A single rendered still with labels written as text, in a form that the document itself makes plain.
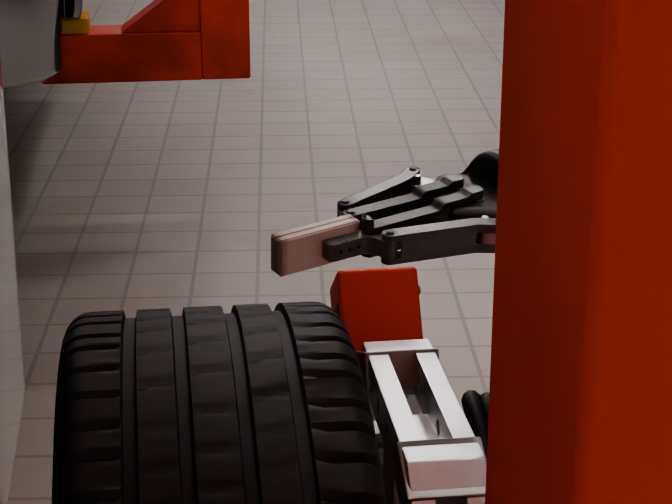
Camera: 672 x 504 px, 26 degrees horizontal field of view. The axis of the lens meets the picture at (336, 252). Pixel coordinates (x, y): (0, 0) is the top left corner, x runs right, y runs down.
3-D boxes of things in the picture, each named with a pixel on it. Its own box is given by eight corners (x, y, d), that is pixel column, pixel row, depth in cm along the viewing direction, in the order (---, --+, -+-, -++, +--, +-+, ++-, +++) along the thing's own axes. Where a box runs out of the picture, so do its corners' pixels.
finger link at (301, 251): (354, 252, 111) (359, 255, 111) (275, 273, 108) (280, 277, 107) (355, 216, 110) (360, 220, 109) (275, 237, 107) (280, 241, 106)
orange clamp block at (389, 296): (335, 379, 138) (328, 286, 140) (417, 374, 139) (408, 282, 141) (343, 365, 131) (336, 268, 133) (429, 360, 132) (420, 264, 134)
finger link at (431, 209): (472, 227, 117) (483, 234, 116) (357, 261, 111) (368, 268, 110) (475, 183, 115) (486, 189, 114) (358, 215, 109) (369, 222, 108)
